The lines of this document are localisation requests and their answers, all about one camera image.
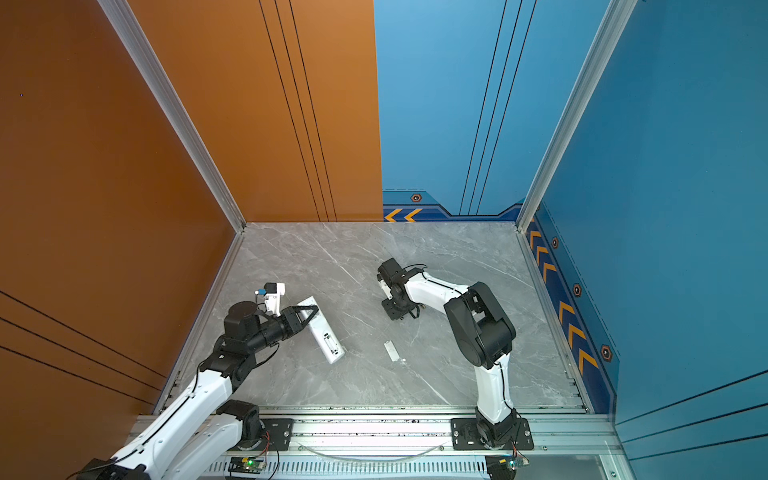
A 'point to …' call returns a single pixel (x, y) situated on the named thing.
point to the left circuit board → (246, 465)
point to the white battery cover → (392, 351)
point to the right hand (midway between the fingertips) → (395, 310)
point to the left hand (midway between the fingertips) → (317, 308)
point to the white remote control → (330, 346)
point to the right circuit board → (502, 467)
